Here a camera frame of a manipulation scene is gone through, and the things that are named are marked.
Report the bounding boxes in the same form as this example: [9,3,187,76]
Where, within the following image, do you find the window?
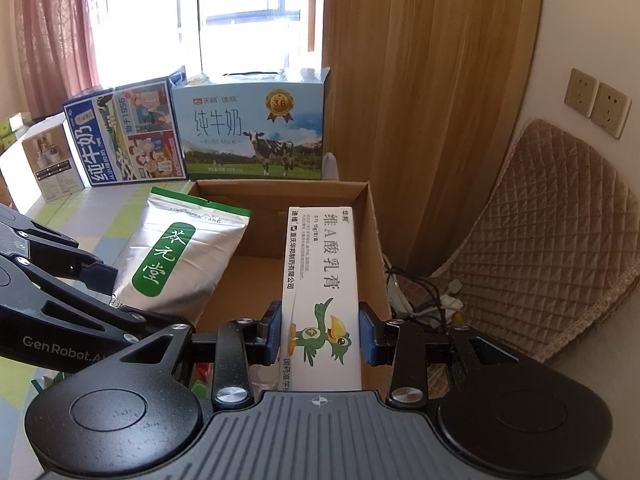
[100,0,327,87]

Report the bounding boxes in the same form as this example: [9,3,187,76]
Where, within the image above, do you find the silver foil tea bag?
[110,186,252,327]

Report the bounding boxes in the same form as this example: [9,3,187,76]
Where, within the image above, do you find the light blue cow milk box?
[170,67,332,182]

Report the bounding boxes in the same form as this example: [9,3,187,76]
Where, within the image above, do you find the checked cloth desktop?
[0,180,201,411]

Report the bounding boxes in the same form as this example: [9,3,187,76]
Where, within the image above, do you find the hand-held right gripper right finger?
[359,302,523,409]

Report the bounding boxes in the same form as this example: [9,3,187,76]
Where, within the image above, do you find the stack of green tissue packs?
[0,112,32,149]

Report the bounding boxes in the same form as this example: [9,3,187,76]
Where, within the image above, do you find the white product picture box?
[22,125,84,204]

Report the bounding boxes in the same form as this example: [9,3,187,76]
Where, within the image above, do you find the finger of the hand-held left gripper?
[16,256,169,357]
[0,204,119,296]

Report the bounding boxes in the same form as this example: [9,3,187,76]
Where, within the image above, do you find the black power cables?
[384,254,467,332]

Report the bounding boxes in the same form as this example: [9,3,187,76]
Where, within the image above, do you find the brown quilted chair cushion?
[390,119,640,362]

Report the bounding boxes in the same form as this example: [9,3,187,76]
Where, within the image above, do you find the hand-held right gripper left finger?
[120,301,282,409]

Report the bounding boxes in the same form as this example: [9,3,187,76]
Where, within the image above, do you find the white duck print medicine box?
[280,205,364,394]

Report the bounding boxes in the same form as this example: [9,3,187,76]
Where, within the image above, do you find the brown cardboard box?
[185,179,394,392]

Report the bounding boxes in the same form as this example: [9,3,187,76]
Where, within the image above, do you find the wooden panel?
[322,0,546,281]

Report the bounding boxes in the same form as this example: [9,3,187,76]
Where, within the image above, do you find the beige wall socket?
[590,82,632,140]
[564,68,599,117]

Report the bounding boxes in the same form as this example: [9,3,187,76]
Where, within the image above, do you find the dark blue milk carton box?
[62,77,189,189]

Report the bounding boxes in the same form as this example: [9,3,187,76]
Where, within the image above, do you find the pink curtain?
[0,0,109,113]

